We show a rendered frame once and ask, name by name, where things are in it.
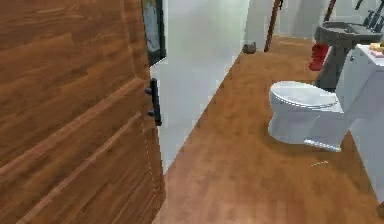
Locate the small grey floor object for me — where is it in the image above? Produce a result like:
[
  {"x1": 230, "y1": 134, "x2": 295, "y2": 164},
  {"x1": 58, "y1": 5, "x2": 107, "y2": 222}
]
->
[{"x1": 242, "y1": 41, "x2": 258, "y2": 55}]

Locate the white toilet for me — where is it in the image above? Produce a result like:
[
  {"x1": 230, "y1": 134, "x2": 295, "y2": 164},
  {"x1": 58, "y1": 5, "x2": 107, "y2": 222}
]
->
[{"x1": 267, "y1": 43, "x2": 384, "y2": 153}]

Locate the brown wooden room door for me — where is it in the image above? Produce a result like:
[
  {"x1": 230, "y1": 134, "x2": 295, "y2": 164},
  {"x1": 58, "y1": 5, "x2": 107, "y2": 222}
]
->
[{"x1": 0, "y1": 0, "x2": 167, "y2": 224}]

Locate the red cloth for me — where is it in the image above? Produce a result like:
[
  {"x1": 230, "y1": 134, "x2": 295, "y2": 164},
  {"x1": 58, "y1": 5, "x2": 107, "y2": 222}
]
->
[{"x1": 308, "y1": 42, "x2": 331, "y2": 72}]

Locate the black sink faucet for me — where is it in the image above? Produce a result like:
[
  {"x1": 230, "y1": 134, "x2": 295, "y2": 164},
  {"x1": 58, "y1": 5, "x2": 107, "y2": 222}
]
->
[{"x1": 354, "y1": 0, "x2": 384, "y2": 34}]

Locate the black door handle bar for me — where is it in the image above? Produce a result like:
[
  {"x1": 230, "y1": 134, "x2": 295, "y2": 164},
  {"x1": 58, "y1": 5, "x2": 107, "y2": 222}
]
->
[{"x1": 144, "y1": 77, "x2": 163, "y2": 127}]

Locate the black framed wall picture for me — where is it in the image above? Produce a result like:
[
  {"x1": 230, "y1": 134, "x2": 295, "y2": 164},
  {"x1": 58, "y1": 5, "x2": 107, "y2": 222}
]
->
[{"x1": 141, "y1": 0, "x2": 167, "y2": 67}]

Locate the brown wooden post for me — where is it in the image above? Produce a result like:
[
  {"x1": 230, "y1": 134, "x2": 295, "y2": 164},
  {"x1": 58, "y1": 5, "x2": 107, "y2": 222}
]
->
[{"x1": 263, "y1": 0, "x2": 283, "y2": 53}]

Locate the dark grey pedestal sink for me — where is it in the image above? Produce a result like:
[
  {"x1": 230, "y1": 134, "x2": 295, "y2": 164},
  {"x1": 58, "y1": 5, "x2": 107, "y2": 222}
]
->
[{"x1": 313, "y1": 20, "x2": 384, "y2": 91}]

